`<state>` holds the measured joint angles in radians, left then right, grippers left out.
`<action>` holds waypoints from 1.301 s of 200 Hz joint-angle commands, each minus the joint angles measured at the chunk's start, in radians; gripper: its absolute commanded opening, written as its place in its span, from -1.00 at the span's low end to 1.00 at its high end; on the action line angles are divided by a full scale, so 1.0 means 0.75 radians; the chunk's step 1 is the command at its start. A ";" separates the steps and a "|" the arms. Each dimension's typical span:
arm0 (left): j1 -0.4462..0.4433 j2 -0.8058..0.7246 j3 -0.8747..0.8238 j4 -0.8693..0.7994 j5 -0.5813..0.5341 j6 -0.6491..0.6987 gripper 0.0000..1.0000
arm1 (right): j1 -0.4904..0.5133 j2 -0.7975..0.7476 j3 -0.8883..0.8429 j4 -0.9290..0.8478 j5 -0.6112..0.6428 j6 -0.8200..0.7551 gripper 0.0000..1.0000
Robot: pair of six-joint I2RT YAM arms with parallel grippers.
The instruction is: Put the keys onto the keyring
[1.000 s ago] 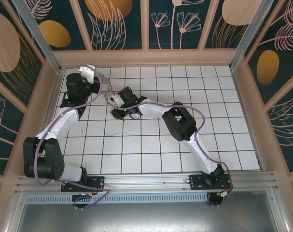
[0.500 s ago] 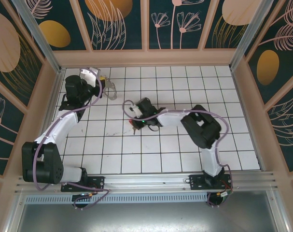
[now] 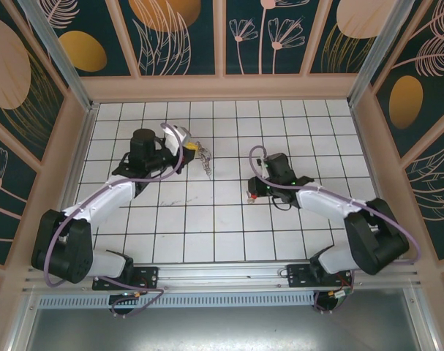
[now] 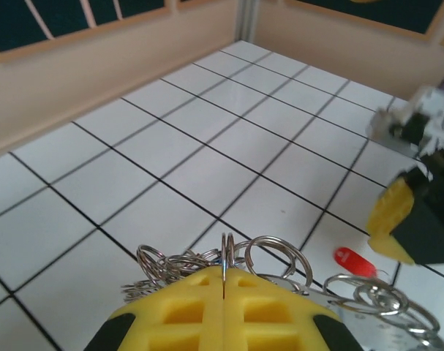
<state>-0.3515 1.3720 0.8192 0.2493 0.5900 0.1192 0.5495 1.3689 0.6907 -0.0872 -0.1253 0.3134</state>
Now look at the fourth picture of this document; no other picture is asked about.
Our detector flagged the aluminium corner post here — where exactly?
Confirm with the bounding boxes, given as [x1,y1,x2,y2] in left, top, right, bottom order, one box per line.
[237,0,260,43]

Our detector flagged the red key fob with key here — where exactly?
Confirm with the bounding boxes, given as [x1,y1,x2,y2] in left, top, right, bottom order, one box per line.
[334,247,382,279]

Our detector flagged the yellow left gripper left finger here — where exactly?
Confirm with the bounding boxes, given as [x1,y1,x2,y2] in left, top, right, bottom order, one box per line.
[83,268,225,351]

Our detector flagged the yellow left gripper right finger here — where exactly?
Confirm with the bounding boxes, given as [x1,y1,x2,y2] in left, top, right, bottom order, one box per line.
[223,268,362,351]

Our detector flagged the bunch of silver keyrings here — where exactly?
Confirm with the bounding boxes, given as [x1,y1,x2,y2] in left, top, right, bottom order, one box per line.
[121,232,444,351]

